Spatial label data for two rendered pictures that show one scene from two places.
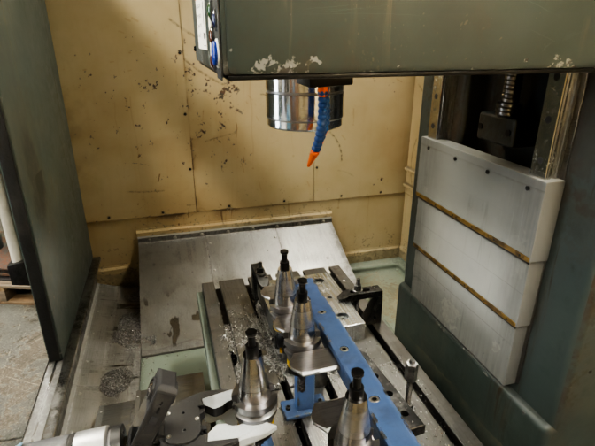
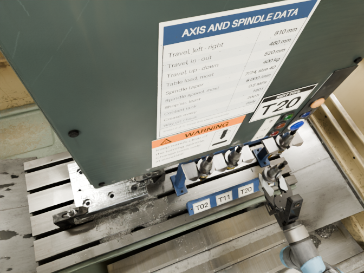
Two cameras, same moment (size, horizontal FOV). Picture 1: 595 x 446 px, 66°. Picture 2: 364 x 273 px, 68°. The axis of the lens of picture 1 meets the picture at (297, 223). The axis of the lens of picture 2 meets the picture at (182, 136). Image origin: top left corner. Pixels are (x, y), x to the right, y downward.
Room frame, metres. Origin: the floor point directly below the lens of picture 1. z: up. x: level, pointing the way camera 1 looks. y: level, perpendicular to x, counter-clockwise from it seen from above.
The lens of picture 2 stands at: (0.93, 0.36, 2.12)
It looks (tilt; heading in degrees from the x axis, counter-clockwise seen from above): 62 degrees down; 256
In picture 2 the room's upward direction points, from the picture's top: 11 degrees clockwise
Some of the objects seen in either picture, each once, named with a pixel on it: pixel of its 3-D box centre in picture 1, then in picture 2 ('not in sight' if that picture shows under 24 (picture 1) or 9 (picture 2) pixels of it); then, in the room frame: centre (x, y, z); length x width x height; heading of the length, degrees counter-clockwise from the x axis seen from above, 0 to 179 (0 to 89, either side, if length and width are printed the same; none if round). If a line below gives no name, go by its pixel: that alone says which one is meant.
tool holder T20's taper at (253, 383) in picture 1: (253, 373); (276, 169); (0.49, 0.06, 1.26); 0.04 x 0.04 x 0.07
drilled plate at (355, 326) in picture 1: (306, 308); (108, 180); (1.11, -0.03, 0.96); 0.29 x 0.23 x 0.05; 16
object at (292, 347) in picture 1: (302, 341); (232, 158); (0.63, -0.01, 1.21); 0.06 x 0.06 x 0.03
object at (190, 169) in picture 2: (278, 291); (191, 171); (0.79, 0.04, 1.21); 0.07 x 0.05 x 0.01; 106
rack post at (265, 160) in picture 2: not in sight; (272, 144); (0.38, -0.14, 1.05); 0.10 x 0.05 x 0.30; 106
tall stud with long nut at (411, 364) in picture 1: (409, 383); not in sight; (0.81, -0.25, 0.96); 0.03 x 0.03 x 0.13
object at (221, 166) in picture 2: (293, 322); (219, 163); (0.68, 0.01, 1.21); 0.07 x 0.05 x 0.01; 106
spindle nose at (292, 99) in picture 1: (305, 96); not in sight; (0.97, -0.02, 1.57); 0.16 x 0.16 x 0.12
